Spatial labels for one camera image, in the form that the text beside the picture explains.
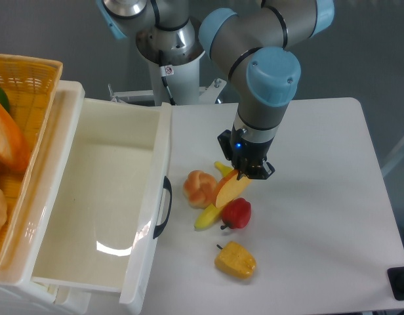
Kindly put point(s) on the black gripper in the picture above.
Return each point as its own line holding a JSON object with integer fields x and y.
{"x": 249, "y": 158}

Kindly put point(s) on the bread slice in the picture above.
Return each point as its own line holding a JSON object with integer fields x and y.
{"x": 229, "y": 188}

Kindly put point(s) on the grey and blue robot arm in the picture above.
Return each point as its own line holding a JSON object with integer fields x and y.
{"x": 251, "y": 51}

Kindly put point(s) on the round bread roll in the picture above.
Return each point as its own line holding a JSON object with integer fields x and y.
{"x": 199, "y": 189}

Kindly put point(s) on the open upper white drawer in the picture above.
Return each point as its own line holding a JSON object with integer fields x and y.
{"x": 100, "y": 233}

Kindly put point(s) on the white drawer cabinet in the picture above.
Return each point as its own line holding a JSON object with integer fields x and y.
{"x": 19, "y": 294}

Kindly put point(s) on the red bell pepper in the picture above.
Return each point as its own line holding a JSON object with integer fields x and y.
{"x": 237, "y": 214}

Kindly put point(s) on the yellow banana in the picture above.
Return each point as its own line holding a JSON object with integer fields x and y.
{"x": 211, "y": 214}

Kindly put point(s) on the yellow bell pepper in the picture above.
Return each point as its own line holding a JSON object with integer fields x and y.
{"x": 234, "y": 260}

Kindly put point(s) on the black device at table edge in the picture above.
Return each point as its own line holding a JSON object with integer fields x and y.
{"x": 396, "y": 279}

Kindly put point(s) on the yellow wicker basket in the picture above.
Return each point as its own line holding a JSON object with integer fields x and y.
{"x": 30, "y": 84}

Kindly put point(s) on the green fruit in basket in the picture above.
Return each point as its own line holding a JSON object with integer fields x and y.
{"x": 4, "y": 101}

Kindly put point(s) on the black drawer handle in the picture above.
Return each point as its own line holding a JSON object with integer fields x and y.
{"x": 165, "y": 208}

